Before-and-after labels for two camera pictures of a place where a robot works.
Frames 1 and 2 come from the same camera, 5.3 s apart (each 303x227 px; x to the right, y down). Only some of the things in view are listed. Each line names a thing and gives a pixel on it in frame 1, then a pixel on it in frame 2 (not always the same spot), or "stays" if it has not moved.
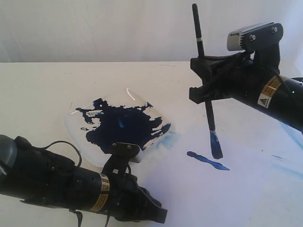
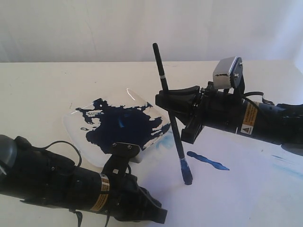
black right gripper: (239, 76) to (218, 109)
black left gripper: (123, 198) stays
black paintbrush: (216, 147) to (186, 170)
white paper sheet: (258, 182) stays
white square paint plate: (124, 116) stays
